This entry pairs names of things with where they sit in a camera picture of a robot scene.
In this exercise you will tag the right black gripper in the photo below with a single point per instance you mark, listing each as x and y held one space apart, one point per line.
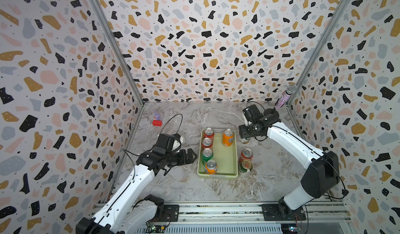
241 131

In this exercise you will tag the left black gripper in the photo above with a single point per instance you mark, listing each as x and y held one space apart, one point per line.
183 160

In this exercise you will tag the green white can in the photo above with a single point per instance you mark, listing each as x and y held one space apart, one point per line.
245 140

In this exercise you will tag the orange soda can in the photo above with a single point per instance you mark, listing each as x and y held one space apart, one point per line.
227 137
211 167

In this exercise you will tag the red cola can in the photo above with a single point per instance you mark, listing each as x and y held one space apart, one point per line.
209 133
206 143
246 154

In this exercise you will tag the green red beer can front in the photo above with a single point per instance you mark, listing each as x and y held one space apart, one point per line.
245 167

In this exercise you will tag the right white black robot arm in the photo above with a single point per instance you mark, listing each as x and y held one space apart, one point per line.
321 168

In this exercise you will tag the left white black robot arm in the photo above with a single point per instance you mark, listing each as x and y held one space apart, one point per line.
124 213

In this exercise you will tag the light green perforated basket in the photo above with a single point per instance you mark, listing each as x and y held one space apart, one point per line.
226 158

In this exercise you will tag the green soda can left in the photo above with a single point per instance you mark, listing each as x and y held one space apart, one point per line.
207 154

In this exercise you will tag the small red purple toy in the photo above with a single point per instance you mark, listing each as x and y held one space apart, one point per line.
157 120

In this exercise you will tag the glitter microphone on black stand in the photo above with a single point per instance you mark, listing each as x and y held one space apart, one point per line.
291 89

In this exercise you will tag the green circuit board left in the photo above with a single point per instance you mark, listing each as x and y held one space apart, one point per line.
155 229

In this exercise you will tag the circuit board right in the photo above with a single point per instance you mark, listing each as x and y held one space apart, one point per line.
289 229

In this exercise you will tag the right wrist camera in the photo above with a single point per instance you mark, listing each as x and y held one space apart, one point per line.
251 114

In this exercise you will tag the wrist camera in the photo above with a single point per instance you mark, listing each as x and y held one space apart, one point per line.
251 114
168 143

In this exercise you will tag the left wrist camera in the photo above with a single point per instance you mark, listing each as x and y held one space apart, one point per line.
168 143

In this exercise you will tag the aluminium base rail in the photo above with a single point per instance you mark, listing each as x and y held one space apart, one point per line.
250 218

